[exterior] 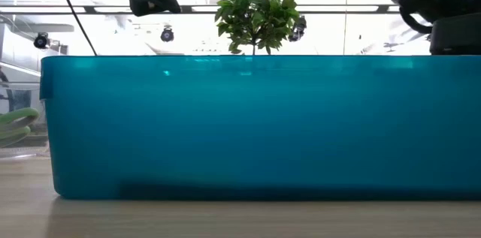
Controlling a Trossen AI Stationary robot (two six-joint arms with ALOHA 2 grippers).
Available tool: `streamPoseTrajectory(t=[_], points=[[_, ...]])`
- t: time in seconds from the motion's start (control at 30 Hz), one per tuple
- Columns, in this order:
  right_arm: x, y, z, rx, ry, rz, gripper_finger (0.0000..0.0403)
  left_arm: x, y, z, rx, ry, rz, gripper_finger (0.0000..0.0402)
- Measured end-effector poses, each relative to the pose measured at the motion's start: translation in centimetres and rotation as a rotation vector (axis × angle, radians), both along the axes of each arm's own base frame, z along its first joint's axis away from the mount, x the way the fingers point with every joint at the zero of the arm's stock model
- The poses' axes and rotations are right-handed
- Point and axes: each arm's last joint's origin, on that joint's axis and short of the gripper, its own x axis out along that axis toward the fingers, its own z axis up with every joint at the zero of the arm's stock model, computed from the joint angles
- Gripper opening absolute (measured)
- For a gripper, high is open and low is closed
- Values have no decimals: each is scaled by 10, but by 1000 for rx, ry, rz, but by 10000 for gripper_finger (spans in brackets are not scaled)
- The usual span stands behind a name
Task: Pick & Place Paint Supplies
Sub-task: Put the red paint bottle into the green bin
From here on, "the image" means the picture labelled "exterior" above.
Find large teal plastic tray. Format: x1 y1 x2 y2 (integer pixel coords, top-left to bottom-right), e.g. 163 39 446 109
39 54 481 200

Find green handled scissors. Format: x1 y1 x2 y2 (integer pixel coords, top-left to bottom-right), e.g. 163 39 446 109
0 107 41 148

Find black ceiling spotlight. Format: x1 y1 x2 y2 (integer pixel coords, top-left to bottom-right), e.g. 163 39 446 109
160 26 175 43
288 14 307 43
32 32 50 50

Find green potted plant black pot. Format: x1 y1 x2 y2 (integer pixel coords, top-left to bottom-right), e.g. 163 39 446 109
214 0 301 56

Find clear plastic tray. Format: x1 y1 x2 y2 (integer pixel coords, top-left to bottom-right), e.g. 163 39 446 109
0 80 50 161

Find thin black hanging cable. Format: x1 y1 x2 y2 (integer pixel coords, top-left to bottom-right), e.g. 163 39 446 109
51 0 98 56

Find long ceiling light rail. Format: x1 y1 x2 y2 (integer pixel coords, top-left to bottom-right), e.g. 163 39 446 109
0 4 401 15

